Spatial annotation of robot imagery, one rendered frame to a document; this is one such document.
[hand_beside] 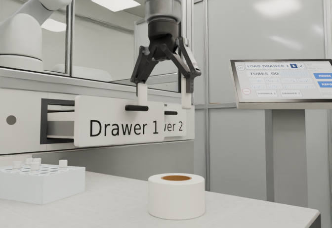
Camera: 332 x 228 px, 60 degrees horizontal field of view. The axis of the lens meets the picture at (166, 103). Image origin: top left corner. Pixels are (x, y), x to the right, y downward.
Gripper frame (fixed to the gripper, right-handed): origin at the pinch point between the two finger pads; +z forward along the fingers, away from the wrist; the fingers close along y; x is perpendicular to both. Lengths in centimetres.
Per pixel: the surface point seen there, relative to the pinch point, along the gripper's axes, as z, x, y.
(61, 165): 10.9, 28.2, -2.1
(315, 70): -22, -102, -15
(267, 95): -8, -77, 1
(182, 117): 1.9, -39.8, 22.4
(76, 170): 11.6, 27.6, -5.2
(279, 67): -24, -93, 0
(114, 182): 15.1, 18.1, -3.3
